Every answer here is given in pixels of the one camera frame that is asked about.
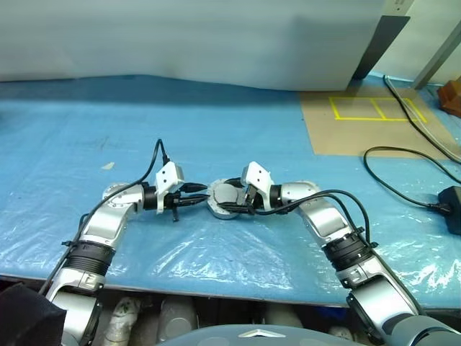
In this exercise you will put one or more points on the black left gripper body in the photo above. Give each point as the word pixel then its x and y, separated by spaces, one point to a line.
pixel 174 202

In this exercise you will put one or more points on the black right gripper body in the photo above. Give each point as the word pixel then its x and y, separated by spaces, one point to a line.
pixel 251 200

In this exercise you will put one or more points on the grey round disc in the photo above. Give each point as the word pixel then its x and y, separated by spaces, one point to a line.
pixel 219 214

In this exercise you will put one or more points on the round grey motor lid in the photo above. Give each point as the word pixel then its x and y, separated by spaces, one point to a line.
pixel 225 194

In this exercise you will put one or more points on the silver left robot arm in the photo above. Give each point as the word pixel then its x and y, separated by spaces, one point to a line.
pixel 104 223

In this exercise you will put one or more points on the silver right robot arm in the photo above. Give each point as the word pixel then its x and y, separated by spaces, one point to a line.
pixel 324 216

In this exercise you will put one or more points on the blue plastic table cover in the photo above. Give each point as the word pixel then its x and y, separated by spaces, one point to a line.
pixel 108 126

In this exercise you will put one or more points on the brown cardboard sheet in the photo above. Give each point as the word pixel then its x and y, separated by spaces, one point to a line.
pixel 338 138

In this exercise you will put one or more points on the grey rounded shape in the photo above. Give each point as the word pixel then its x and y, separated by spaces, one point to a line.
pixel 178 317

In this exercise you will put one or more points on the white rounded shape green marks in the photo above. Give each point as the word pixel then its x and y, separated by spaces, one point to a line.
pixel 122 319

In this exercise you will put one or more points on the grey-blue robot torso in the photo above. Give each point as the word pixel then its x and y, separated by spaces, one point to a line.
pixel 252 339

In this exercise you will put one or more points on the white backdrop board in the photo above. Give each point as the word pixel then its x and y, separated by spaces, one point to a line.
pixel 180 36

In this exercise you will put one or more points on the dark cloth-like shape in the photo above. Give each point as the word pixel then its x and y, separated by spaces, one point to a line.
pixel 25 317

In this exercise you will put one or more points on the black power adapter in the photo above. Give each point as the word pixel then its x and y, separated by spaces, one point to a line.
pixel 452 210

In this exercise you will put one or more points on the red-brown block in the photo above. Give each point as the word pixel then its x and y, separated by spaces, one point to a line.
pixel 450 97

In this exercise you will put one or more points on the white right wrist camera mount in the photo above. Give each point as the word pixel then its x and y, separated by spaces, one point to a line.
pixel 257 176

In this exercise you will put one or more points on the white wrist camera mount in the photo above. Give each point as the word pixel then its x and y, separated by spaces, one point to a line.
pixel 167 176
pixel 257 176

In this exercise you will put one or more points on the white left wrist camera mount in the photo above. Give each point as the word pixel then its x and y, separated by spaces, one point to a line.
pixel 167 176

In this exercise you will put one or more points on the grey aluminium post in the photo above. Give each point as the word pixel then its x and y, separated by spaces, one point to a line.
pixel 436 57

